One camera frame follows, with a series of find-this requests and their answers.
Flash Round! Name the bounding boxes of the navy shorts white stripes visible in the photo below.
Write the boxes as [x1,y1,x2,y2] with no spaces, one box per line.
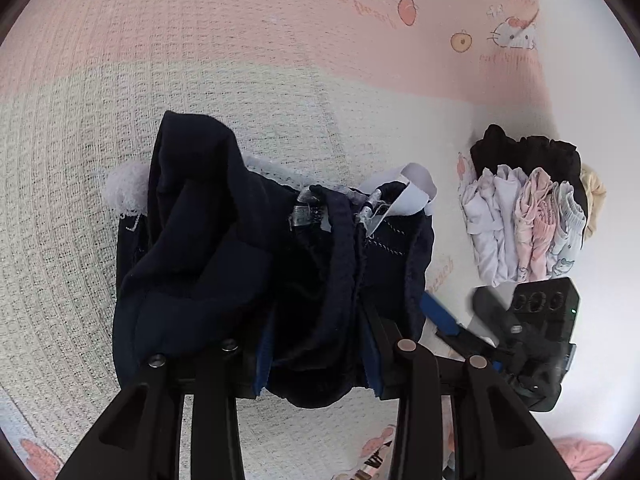
[113,112,434,408]

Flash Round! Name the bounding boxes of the white and dark clothes pile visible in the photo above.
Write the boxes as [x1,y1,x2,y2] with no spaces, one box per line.
[458,125,606,287]

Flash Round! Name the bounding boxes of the pink cream Hello Kitty blanket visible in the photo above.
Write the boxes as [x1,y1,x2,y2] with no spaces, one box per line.
[1,0,556,479]

